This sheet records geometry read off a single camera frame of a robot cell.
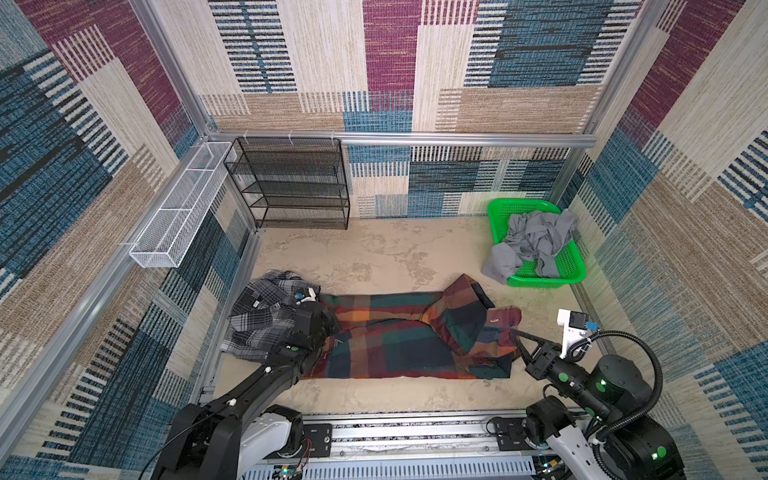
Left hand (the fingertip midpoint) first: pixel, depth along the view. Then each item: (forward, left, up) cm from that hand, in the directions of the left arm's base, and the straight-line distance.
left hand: (333, 309), depth 88 cm
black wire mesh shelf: (+46, +18, +10) cm, 50 cm away
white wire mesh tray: (+5, +36, +26) cm, 44 cm away
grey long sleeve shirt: (+26, -66, +1) cm, 71 cm away
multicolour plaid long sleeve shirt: (-9, -33, +3) cm, 34 cm away
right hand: (-18, -41, +17) cm, 48 cm away
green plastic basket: (+15, -75, -1) cm, 77 cm away
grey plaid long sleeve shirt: (0, +22, -5) cm, 23 cm away
